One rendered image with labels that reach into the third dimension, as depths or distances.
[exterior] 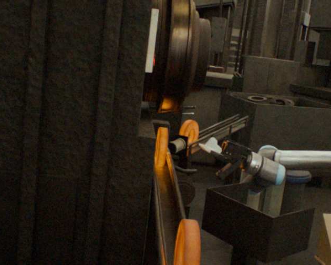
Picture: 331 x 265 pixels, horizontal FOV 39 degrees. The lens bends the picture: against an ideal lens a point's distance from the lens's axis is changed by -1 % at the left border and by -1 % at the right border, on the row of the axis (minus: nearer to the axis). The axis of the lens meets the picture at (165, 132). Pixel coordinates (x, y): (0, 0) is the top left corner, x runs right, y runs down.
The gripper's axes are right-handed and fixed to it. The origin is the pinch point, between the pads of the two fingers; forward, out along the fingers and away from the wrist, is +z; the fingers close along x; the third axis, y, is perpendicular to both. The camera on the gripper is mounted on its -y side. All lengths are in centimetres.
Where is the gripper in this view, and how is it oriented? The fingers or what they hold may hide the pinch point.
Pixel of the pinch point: (200, 146)
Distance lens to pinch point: 189.8
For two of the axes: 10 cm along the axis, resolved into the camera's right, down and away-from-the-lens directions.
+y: 4.1, -9.0, -1.5
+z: -9.1, -3.9, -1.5
